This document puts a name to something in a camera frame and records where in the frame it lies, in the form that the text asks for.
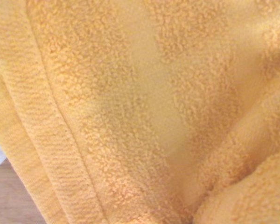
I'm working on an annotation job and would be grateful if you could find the yellow terry towel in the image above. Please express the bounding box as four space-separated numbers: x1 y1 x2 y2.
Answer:
0 0 280 224

